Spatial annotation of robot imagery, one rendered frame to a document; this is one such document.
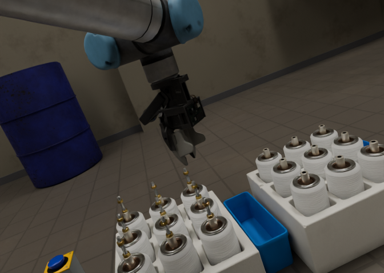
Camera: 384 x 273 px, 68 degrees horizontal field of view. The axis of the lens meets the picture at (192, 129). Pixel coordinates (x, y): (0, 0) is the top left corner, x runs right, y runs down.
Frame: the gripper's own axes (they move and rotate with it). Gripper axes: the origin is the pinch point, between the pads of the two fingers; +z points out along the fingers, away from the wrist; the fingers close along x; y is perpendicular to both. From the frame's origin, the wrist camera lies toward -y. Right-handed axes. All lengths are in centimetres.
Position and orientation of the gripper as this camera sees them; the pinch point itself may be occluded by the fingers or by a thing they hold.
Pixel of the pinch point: (186, 156)
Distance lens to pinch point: 71.6
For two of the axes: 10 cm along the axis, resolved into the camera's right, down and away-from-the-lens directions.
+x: 5.0, -4.1, 7.6
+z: 3.2, 9.1, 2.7
